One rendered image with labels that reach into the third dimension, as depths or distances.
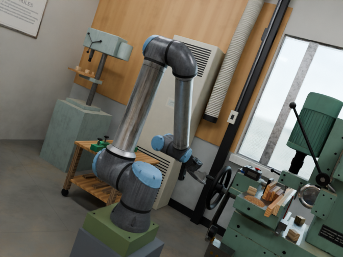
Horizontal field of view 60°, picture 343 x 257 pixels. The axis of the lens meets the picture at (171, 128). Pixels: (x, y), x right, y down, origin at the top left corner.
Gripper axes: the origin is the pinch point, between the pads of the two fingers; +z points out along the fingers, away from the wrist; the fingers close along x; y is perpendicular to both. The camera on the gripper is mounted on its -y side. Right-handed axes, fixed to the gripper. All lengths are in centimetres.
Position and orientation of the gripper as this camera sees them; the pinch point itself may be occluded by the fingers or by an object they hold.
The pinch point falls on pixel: (202, 183)
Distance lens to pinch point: 174.8
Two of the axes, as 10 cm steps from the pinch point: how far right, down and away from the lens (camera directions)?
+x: 4.8, 0.5, 8.8
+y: 6.0, -7.4, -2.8
